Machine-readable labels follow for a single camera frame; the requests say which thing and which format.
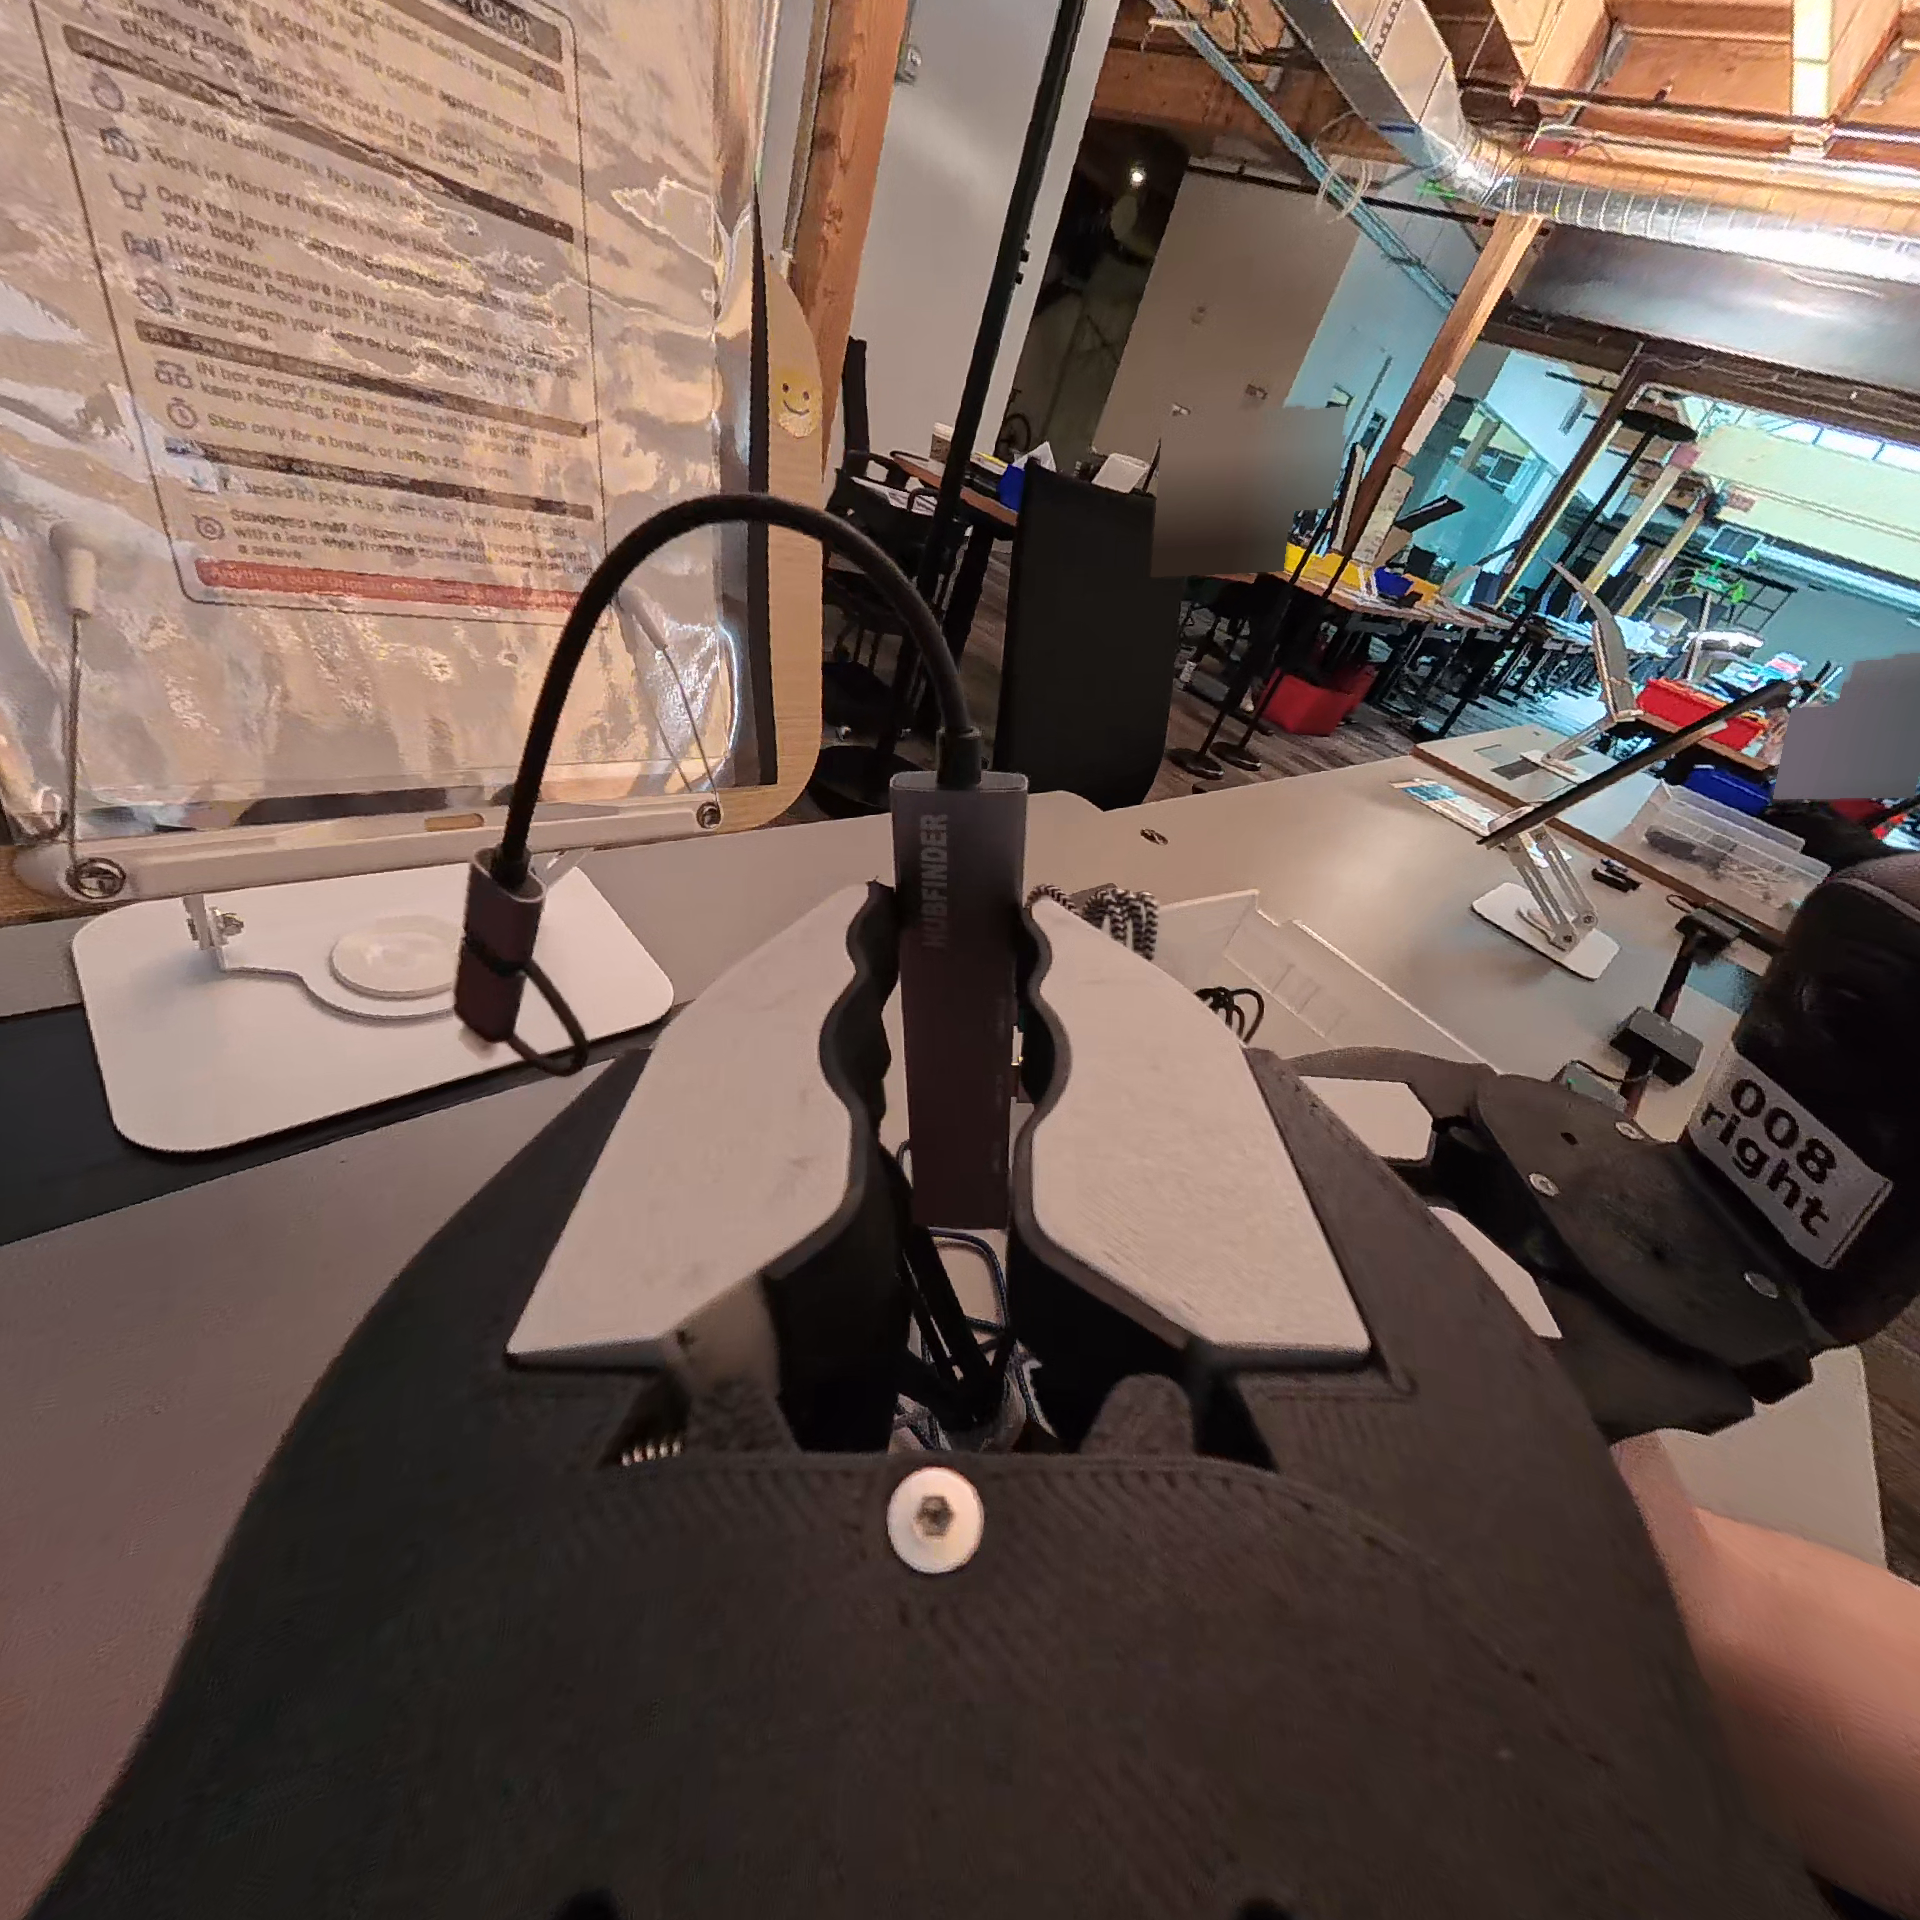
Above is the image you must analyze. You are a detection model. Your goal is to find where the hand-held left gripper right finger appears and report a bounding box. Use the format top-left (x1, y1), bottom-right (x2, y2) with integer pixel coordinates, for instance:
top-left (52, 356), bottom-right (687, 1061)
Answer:
top-left (1009, 898), bottom-right (1376, 1398)

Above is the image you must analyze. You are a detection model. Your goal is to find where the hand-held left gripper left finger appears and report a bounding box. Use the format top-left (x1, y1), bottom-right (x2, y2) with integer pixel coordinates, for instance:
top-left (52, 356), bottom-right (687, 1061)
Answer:
top-left (507, 885), bottom-right (905, 1405)

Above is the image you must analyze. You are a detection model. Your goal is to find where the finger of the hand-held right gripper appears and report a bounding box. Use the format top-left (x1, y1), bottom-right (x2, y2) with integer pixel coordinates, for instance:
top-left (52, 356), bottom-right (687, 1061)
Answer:
top-left (1419, 1198), bottom-right (1563, 1343)
top-left (1287, 1053), bottom-right (1486, 1170)

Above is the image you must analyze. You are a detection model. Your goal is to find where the clear plastic bin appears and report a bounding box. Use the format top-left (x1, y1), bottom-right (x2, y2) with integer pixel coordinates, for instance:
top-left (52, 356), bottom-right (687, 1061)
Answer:
top-left (1157, 891), bottom-right (1497, 1085)
top-left (1628, 780), bottom-right (1834, 912)

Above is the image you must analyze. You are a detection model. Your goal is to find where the black white braided usb-c cable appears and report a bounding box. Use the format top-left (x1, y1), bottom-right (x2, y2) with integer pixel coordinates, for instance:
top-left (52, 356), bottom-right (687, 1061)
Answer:
top-left (1029, 885), bottom-right (1164, 964)

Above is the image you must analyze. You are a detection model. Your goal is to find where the grey usb hub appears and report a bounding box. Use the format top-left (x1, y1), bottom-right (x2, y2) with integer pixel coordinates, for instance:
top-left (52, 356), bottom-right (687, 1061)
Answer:
top-left (454, 504), bottom-right (1032, 1227)

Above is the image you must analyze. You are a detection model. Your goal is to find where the person's right forearm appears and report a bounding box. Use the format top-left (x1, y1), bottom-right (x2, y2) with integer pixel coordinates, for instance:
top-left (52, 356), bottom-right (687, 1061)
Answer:
top-left (1613, 1433), bottom-right (1920, 1920)

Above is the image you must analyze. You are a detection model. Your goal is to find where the instruction board stand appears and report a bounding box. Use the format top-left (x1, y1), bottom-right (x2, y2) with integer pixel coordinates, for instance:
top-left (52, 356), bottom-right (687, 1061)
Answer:
top-left (0, 0), bottom-right (827, 1157)
top-left (1477, 676), bottom-right (1850, 981)

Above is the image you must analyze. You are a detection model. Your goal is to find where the red plastic bin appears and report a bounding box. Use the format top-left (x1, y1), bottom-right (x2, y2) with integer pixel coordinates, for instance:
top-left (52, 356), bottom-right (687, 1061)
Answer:
top-left (1261, 660), bottom-right (1379, 739)

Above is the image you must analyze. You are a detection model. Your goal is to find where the black cabinet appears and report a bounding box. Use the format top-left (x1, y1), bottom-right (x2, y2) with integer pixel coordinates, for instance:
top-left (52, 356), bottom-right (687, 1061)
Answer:
top-left (995, 462), bottom-right (1189, 814)

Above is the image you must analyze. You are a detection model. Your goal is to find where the black floor pole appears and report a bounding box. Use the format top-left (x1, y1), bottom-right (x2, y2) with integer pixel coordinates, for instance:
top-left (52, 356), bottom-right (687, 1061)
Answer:
top-left (902, 0), bottom-right (1093, 635)

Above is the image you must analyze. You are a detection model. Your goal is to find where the wooden post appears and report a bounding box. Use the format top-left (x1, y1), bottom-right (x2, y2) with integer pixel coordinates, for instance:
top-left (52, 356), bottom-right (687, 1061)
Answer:
top-left (787, 0), bottom-right (912, 408)

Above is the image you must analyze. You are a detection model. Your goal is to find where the flexible silver duct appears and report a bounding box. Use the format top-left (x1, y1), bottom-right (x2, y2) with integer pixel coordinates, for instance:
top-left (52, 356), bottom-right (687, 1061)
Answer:
top-left (1477, 135), bottom-right (1920, 229)

